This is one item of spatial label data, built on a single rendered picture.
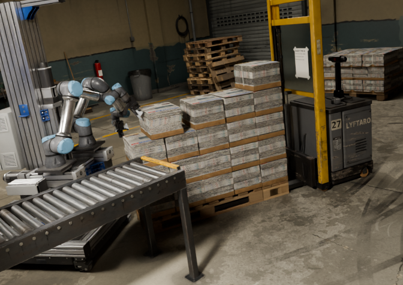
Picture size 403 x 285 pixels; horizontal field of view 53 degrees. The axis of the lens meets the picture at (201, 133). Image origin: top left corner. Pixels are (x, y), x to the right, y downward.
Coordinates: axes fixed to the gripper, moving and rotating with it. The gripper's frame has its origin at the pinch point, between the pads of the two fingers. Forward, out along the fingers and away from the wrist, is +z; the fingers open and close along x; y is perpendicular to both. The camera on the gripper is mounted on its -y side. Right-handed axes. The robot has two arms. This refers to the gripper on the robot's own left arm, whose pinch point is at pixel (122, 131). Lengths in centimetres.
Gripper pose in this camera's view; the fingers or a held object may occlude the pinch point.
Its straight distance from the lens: 377.7
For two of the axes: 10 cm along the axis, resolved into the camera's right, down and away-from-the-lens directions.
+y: -1.2, -9.6, -2.6
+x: 9.2, -2.1, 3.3
